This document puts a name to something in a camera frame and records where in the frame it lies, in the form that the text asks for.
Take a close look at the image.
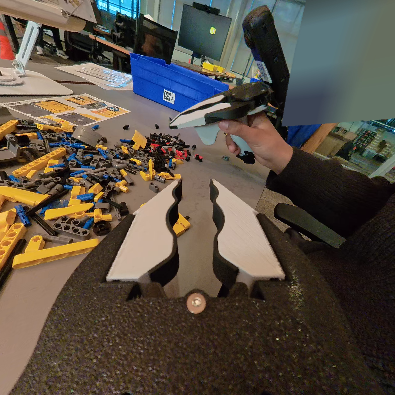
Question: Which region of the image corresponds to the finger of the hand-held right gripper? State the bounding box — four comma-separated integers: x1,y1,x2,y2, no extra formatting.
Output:
177,93,232,118
169,101,236,130

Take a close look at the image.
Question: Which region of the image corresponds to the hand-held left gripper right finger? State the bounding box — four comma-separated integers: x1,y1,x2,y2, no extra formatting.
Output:
209,178,286,290

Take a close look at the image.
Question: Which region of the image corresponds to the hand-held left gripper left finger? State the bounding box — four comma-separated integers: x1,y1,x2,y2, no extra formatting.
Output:
106,178,183,287

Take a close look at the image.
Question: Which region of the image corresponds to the pile of building toy pieces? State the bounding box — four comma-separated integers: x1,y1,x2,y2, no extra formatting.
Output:
0,118,205,289

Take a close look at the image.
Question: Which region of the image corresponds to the person's right forearm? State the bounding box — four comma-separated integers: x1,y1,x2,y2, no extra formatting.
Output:
265,146,395,238

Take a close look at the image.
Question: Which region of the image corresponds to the person's right hand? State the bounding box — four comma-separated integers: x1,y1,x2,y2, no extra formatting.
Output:
217,112,294,175

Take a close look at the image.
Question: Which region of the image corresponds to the blue plastic bin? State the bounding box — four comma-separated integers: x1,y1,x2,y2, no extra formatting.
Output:
130,52,230,113

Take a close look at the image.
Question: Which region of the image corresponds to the black computer monitor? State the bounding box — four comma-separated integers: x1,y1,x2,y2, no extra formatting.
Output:
177,3,232,65

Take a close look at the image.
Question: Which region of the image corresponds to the black office chair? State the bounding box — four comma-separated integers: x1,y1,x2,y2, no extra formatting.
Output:
274,203,347,255

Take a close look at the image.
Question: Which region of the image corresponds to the black webcam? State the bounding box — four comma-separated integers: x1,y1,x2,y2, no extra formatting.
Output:
192,2,221,15

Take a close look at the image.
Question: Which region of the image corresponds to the black tablet screen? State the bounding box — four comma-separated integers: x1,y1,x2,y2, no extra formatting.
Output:
133,14,179,65

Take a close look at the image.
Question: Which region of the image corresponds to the grey curved panel part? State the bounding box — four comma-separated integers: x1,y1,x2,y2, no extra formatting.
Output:
72,125,103,147

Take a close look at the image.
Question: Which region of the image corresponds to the white printed paper sheet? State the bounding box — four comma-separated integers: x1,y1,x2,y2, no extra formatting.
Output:
55,62,134,91

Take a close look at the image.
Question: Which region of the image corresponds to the yellow grey sticker sheet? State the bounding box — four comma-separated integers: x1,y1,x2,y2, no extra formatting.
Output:
0,93,131,127

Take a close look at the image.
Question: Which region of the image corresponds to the person's black sweater torso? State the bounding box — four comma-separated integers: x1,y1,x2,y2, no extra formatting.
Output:
304,197,395,395

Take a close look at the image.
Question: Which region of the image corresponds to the background shelf rack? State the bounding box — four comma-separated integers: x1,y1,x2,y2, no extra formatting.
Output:
312,119,395,178

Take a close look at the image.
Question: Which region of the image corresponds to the white desk stand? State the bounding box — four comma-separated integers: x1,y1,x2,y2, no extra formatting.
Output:
0,20,74,96

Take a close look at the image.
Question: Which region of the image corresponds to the white tilted panel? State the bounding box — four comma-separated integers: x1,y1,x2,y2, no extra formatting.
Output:
0,0,102,33

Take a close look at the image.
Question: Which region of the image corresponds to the orange traffic cone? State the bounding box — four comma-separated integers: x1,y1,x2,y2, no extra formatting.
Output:
0,20,15,60

